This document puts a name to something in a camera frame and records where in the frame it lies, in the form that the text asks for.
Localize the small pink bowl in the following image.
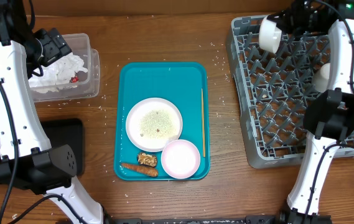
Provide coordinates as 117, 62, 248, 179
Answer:
161, 139, 201, 179

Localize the wooden chopstick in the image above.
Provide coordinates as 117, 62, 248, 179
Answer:
201, 88, 206, 157

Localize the white tissue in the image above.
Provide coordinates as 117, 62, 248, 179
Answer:
29, 53, 88, 93

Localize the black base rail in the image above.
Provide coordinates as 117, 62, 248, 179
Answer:
111, 214, 333, 224

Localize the black tray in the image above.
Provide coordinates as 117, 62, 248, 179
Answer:
0, 118, 85, 180

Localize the small red waste piece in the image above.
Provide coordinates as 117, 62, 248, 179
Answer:
70, 77, 79, 83

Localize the grey dishwasher rack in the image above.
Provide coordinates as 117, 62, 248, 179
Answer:
225, 6, 354, 169

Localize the pale green bowl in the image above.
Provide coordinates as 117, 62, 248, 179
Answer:
258, 16, 282, 54

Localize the clear plastic waste bin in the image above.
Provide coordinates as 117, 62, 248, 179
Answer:
29, 33, 100, 102

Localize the white paper cup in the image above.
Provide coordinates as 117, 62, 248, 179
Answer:
312, 63, 330, 93

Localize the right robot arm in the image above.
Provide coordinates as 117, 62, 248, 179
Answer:
268, 1, 354, 223

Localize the brown granola bar piece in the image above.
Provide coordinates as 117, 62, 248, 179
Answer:
137, 152, 157, 167

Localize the orange carrot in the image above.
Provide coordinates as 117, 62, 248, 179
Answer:
120, 162, 159, 177

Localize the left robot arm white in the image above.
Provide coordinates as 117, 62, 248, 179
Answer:
0, 1, 108, 223

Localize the large white pink-rimmed plate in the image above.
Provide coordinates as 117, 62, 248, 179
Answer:
126, 98, 183, 152

